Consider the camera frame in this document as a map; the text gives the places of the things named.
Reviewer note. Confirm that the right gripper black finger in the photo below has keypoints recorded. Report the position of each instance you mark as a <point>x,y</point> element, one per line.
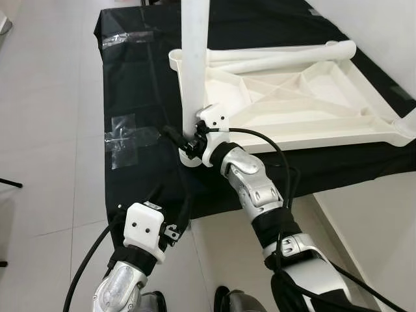
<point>175,135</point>

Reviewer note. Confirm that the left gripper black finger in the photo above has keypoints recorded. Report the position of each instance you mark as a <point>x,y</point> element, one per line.
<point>184,208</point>

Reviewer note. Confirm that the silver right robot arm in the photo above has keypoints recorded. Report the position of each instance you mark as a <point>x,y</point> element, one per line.
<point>253,182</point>

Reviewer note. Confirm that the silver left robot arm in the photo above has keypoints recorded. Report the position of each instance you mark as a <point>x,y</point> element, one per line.
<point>120,289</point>

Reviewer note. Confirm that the clear tape patch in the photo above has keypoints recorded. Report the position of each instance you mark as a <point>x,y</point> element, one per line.
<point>127,140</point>
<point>127,39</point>

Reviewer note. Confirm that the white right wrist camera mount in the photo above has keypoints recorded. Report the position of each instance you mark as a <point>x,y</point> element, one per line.
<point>211,120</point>

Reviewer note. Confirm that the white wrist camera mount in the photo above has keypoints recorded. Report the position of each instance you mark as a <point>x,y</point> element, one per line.
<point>144,227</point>
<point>211,120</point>

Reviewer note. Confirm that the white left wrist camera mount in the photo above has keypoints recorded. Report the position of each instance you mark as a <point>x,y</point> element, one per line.
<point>144,227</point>

